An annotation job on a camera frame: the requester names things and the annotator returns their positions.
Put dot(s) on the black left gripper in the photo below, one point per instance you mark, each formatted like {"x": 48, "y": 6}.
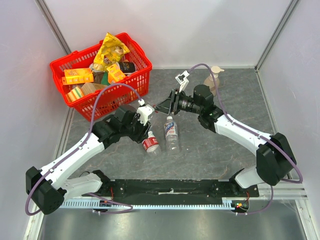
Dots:
{"x": 143, "y": 131}

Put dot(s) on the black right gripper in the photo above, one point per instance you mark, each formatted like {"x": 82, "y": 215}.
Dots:
{"x": 175, "y": 102}

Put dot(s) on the clear bottle blue label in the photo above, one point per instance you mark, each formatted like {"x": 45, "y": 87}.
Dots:
{"x": 171, "y": 136}

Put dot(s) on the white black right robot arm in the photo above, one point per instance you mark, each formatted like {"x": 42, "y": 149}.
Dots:
{"x": 274, "y": 157}

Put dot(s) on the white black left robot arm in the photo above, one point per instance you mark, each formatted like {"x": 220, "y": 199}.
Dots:
{"x": 50, "y": 186}

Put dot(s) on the clear bottle red label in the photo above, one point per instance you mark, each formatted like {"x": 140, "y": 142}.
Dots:
{"x": 151, "y": 144}

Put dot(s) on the beige pump soap bottle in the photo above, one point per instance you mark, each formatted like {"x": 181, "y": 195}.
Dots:
{"x": 213, "y": 82}

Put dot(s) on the orange box small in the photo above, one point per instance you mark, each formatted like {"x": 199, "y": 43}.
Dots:
{"x": 115, "y": 74}

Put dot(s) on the black can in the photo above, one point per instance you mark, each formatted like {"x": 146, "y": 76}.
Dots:
{"x": 126, "y": 67}

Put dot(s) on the wooden block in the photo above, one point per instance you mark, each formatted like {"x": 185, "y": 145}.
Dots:
{"x": 91, "y": 87}

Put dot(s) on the striped sponge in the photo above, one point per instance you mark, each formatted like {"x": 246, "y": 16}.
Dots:
{"x": 75, "y": 94}

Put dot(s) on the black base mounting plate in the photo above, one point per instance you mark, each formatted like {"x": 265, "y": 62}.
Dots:
{"x": 174, "y": 191}

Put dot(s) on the orange box large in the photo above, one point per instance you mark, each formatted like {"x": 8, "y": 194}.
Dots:
{"x": 77, "y": 76}

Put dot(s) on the yellow snack bag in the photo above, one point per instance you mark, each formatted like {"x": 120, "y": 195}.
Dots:
{"x": 111, "y": 51}

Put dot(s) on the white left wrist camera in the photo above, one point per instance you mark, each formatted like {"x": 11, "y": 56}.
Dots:
{"x": 145, "y": 112}

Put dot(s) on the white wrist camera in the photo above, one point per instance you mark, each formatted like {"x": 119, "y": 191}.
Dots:
{"x": 183, "y": 81}
{"x": 145, "y": 112}

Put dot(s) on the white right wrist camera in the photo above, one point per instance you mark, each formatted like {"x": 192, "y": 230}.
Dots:
{"x": 183, "y": 81}

